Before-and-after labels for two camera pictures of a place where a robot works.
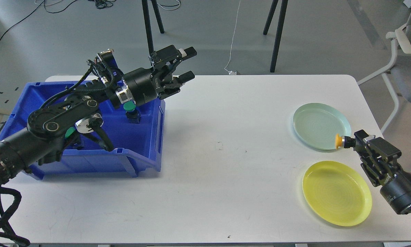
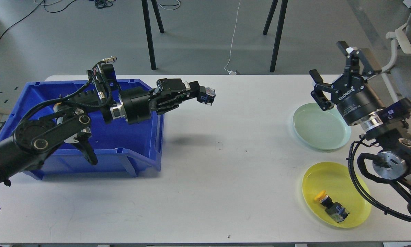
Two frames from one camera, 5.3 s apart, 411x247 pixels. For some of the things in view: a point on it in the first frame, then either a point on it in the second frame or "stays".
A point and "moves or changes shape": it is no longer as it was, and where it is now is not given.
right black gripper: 403,188 to 355,100
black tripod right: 282,15 stays
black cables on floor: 101,4 stays
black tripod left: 148,23 stays
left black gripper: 145,85 to 135,103
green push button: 133,116 moves or changes shape
